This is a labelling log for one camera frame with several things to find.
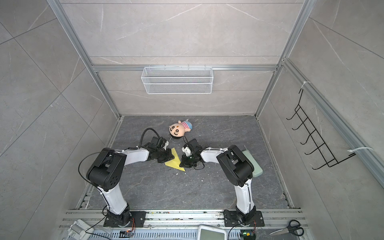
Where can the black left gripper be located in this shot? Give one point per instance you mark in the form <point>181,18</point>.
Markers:
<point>170,156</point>

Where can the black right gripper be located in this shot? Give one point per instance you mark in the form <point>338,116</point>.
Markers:
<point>184,162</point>

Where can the yellow square paper sheet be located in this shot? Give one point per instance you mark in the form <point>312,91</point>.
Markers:
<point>175,163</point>

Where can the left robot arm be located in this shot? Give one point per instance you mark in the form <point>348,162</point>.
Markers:
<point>106,171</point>

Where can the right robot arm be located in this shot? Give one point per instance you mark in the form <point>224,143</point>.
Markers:
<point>235,164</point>

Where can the plush doll toy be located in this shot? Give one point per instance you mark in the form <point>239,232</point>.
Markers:
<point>179,129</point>

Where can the white digital scale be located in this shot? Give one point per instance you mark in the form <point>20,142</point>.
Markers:
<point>211,233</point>

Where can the small green circuit board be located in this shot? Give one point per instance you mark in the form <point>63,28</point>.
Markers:
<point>248,235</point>

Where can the white device bottom left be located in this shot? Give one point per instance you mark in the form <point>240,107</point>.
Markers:
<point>80,230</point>

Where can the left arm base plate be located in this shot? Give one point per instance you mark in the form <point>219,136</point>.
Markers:
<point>125,220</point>

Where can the white wire mesh basket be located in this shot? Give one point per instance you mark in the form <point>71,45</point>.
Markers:
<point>177,80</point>

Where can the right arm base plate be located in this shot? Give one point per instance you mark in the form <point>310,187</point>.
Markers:
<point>237,218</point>

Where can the small red-wired circuit board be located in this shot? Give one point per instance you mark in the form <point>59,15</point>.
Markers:
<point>127,234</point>

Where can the black handled scissors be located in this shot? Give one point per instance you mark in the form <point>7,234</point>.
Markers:
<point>294,227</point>

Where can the black wire hook rack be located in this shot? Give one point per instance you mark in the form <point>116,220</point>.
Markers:
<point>328,159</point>

